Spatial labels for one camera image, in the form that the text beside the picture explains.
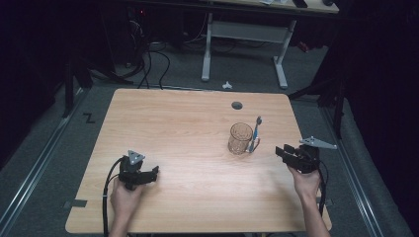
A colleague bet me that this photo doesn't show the black floor cables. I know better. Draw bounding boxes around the black floor cables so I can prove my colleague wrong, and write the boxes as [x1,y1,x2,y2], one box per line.
[129,19,172,90]

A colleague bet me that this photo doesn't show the person's left hand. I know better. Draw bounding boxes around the person's left hand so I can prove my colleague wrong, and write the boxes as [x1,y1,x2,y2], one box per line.
[110,178,146,221]

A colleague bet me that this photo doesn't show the metal floor rail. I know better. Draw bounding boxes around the metal floor rail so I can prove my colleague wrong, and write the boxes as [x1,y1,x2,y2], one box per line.
[0,88,87,229]
[320,107,385,237]

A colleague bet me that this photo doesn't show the person's right hand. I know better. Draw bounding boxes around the person's right hand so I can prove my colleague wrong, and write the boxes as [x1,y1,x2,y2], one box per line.
[288,164,323,200]

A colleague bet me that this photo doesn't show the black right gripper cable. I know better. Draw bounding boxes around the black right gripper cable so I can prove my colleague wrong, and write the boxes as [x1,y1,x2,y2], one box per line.
[316,160,330,217]

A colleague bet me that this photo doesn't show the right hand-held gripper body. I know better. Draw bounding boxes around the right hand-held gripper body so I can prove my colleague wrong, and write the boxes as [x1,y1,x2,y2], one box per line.
[290,135,338,175]

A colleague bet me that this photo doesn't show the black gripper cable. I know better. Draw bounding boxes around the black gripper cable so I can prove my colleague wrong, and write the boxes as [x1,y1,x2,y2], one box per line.
[102,156,126,237]
[316,160,330,217]

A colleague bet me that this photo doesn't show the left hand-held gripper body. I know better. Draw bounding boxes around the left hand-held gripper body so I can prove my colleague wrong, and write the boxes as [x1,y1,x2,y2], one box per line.
[118,149,156,192]

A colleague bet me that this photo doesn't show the black metal stand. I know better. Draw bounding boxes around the black metal stand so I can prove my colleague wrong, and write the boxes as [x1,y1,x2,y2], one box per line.
[288,77,348,140]
[61,53,94,119]

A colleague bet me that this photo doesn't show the white-legged wooden desk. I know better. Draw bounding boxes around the white-legged wooden desk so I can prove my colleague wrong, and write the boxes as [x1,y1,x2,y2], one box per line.
[125,0,340,90]

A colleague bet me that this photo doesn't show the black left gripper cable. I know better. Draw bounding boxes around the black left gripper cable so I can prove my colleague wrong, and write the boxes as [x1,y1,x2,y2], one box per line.
[102,156,126,237]

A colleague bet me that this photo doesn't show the clear glass mug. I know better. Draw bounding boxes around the clear glass mug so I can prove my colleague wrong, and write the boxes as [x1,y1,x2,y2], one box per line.
[226,122,262,156]

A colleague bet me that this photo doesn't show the blue toothbrush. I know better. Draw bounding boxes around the blue toothbrush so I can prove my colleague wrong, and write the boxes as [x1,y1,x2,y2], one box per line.
[248,116,264,154]

